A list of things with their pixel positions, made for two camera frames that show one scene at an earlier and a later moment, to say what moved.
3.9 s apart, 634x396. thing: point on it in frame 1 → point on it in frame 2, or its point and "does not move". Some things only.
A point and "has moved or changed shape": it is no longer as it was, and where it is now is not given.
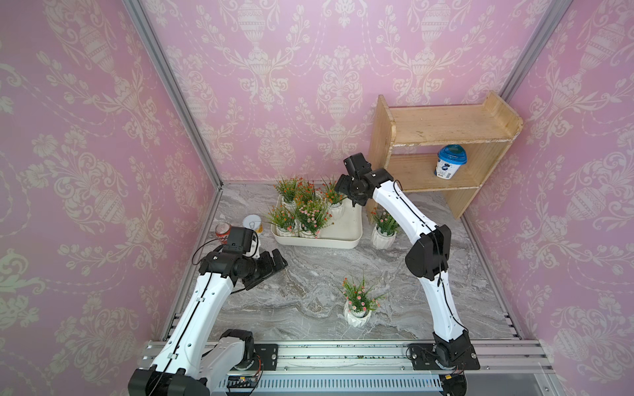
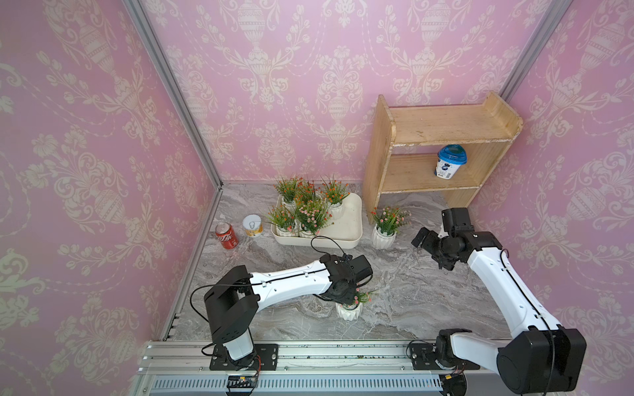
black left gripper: [271, 267] → [349, 299]
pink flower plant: [359, 304] has moved or changed shape
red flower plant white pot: [305, 191] does not move
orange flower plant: [333, 200] does not move
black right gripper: [343, 186] → [428, 245]
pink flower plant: [385, 230] does not move
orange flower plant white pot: [287, 189] does not move
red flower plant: [284, 221] does not move
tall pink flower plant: [312, 216] does not move
